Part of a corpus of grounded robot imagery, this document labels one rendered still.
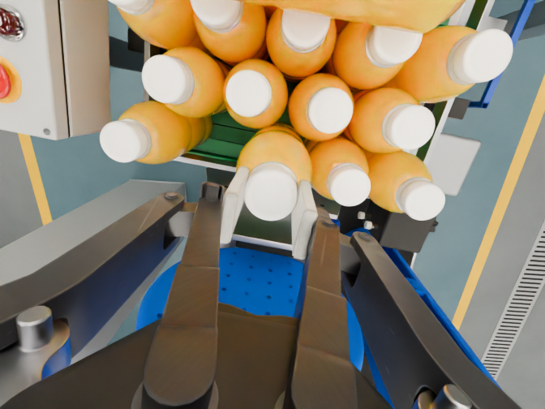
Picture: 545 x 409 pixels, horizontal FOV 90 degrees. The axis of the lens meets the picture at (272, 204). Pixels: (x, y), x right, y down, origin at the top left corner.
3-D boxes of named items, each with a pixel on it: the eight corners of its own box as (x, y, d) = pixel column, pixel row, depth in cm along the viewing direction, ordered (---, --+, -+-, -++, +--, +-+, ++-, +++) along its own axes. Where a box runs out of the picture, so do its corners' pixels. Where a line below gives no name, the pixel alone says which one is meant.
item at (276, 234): (242, 213, 49) (229, 248, 38) (244, 201, 48) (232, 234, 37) (296, 223, 50) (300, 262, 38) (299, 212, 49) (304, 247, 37)
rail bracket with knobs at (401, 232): (349, 217, 52) (365, 244, 42) (362, 182, 49) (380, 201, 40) (400, 227, 52) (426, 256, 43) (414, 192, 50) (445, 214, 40)
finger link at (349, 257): (317, 240, 13) (376, 253, 13) (310, 204, 18) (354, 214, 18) (309, 265, 14) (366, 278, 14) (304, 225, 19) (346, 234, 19)
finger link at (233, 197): (229, 245, 16) (216, 243, 15) (242, 202, 22) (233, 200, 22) (238, 196, 14) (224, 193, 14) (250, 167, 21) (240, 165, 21)
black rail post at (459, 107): (419, 115, 45) (447, 118, 37) (426, 96, 44) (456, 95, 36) (432, 118, 45) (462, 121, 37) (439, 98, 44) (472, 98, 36)
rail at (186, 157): (156, 151, 44) (147, 155, 41) (156, 146, 43) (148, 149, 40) (398, 199, 45) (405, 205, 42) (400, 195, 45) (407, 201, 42)
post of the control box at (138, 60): (221, 87, 128) (55, 55, 35) (223, 78, 126) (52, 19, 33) (230, 88, 128) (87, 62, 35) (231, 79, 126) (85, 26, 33)
